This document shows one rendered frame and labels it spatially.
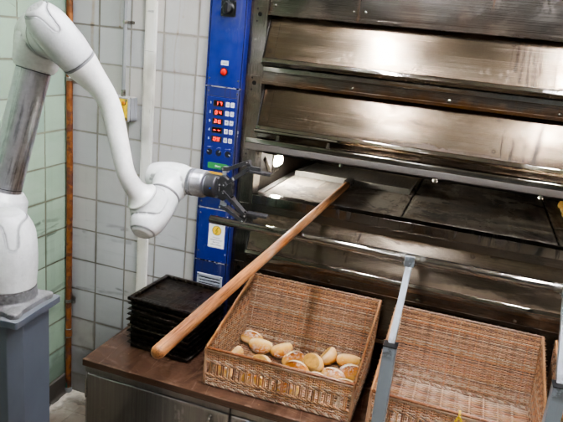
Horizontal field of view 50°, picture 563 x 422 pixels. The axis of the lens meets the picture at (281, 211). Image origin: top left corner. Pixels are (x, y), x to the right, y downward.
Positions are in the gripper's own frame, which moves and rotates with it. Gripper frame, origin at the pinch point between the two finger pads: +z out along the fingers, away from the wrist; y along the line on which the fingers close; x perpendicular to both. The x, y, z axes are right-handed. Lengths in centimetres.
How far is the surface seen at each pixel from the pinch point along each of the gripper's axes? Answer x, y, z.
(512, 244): -55, 17, 78
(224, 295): 48, 14, 8
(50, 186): -43, 25, -115
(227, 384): -5, 73, -10
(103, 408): 0, 94, -57
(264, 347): -33, 70, -6
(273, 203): -55, 18, -15
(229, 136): -52, -8, -36
